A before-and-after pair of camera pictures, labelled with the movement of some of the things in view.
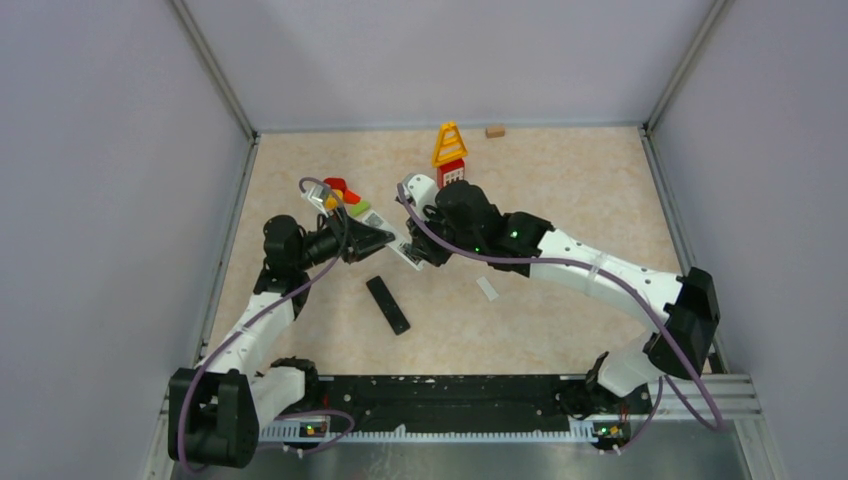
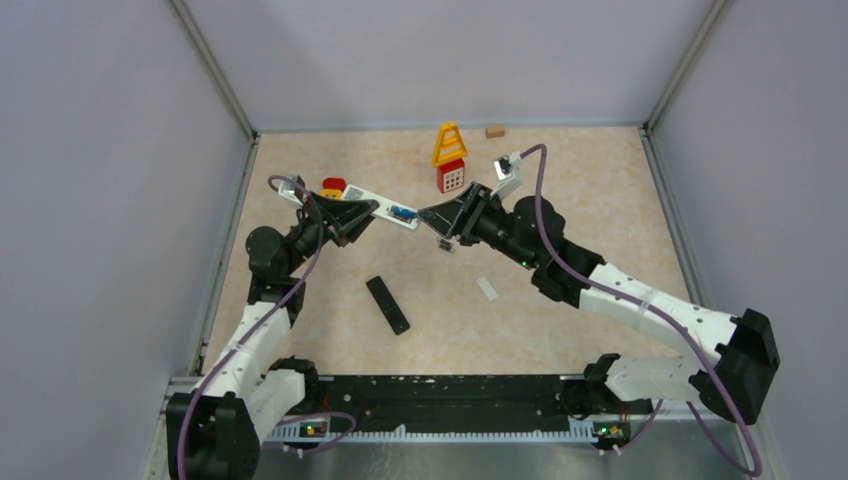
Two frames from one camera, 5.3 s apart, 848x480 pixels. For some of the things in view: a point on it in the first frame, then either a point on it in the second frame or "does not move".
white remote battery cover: (486, 287) does not move
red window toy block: (450, 172) does not move
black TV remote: (386, 305) does not move
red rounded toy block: (336, 183) does not move
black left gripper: (356, 241) → (351, 217)
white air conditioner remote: (400, 244) → (388, 209)
